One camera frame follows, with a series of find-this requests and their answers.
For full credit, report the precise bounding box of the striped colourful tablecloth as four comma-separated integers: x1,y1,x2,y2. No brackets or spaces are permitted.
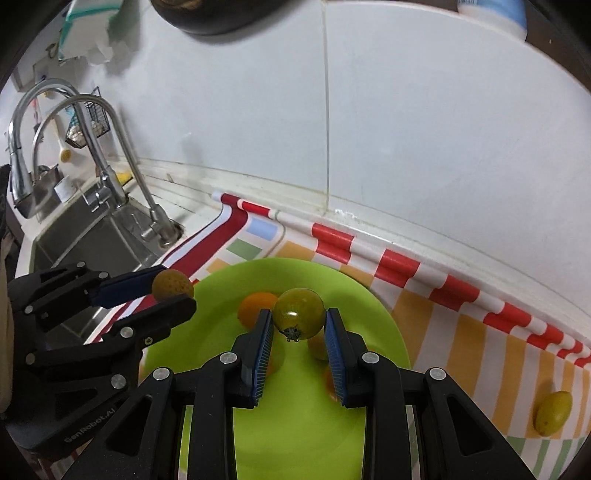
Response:
69,193,591,480

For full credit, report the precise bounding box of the gooseneck steel faucet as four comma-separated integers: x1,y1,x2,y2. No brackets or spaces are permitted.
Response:
34,95,181,247

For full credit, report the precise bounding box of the white cup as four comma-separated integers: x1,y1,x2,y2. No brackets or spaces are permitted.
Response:
53,178,77,204

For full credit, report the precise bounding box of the small brown longan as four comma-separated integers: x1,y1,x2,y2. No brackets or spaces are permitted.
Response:
307,333,329,361
151,270,195,303

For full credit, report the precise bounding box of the yellowish green tomato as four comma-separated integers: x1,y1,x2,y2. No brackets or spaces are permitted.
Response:
271,287,326,342

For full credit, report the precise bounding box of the pull-down steel faucet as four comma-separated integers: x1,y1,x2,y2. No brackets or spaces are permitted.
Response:
8,78,79,220

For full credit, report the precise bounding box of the yellow-green round fruit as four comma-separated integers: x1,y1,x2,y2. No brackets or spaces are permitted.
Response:
534,390,573,437

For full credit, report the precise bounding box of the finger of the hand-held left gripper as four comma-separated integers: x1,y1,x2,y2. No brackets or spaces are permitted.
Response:
9,263,167,330
28,296,197,403

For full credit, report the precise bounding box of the small orange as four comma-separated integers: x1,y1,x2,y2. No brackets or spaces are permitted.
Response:
322,364,340,403
237,292,278,330

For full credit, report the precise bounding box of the steel sink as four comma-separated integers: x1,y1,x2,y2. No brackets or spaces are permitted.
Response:
28,194,162,319

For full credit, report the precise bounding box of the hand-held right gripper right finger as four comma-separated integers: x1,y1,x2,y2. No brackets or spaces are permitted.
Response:
323,307,539,480

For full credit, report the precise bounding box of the black wire basket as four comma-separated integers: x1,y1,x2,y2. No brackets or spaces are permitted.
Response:
65,88,112,148

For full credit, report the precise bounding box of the pump soap bottle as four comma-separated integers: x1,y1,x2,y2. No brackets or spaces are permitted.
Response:
455,0,529,42

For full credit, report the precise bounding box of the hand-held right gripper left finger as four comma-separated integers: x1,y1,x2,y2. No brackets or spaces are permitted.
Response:
60,308,275,480

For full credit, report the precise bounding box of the black frying pan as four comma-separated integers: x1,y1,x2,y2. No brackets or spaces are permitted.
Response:
150,0,273,37

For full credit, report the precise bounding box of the yellow wooden spoon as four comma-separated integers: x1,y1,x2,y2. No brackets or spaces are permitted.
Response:
53,115,74,163

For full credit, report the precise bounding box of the green plate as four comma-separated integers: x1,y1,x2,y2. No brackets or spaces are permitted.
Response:
139,258,411,480

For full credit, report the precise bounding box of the green and white box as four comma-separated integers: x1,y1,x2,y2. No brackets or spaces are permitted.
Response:
58,0,139,63

